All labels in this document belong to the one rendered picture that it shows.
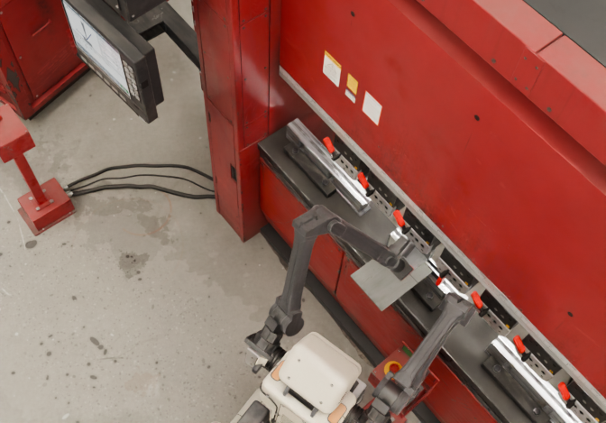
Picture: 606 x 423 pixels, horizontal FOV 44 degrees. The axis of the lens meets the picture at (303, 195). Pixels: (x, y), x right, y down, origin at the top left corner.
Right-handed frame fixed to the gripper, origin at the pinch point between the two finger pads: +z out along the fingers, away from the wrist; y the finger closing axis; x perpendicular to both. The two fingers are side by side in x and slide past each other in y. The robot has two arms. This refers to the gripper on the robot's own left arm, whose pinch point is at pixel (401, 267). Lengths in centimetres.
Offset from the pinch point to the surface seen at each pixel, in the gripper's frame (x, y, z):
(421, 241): -12.5, -0.2, -10.9
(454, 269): -14.2, -16.0, -13.2
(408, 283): 2.4, -6.1, 0.2
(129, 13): 4, 100, -90
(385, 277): 7.0, 1.0, -2.2
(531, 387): -5, -62, 8
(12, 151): 94, 155, -16
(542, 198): -45, -28, -73
